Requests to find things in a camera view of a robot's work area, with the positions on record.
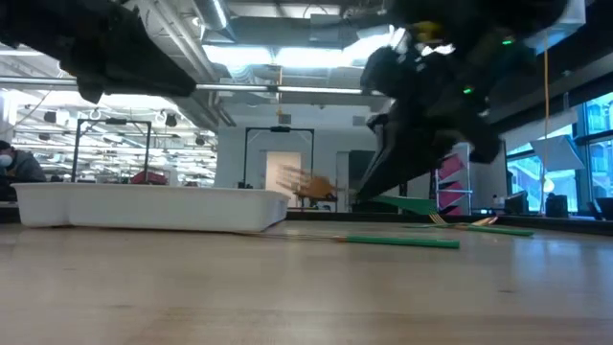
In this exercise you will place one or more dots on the grey panel board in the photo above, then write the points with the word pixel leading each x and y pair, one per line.
pixel 421 189

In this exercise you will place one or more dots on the red bag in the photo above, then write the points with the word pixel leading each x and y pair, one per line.
pixel 149 178

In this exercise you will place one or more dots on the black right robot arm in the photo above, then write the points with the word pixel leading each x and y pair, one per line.
pixel 479 19

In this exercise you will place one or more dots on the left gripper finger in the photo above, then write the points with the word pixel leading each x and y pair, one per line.
pixel 148 67

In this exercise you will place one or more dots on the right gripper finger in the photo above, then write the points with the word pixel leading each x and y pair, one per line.
pixel 402 153

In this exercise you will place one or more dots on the rectangular silver duct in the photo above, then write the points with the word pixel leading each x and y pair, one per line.
pixel 555 24

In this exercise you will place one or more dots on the white paper sheet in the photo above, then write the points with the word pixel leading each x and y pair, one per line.
pixel 558 153

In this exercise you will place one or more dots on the metal shelf rack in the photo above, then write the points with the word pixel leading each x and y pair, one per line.
pixel 436 191

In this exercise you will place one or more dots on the white door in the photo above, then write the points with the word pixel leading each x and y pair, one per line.
pixel 287 158

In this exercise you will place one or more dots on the grey wall vent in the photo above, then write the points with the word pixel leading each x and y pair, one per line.
pixel 358 121
pixel 284 119

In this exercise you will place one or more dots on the white cutlery tray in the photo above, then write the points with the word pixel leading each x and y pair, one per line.
pixel 143 208

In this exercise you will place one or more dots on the person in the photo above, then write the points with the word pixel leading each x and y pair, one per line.
pixel 26 167

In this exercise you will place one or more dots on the black box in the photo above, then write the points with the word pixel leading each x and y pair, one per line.
pixel 604 210
pixel 557 206
pixel 517 203

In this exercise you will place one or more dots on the black cabinet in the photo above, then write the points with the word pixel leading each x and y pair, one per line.
pixel 355 167

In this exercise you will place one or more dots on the long ceiling light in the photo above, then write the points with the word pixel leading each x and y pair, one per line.
pixel 316 90

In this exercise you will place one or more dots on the white board panel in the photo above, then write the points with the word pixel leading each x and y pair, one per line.
pixel 488 187

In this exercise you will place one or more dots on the pink storage bin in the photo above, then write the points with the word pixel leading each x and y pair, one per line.
pixel 452 168
pixel 454 211
pixel 450 195

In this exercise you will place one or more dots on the round silver duct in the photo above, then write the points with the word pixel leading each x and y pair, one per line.
pixel 211 14

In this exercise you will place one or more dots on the yellow tape tag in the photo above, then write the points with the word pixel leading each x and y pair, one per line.
pixel 426 31

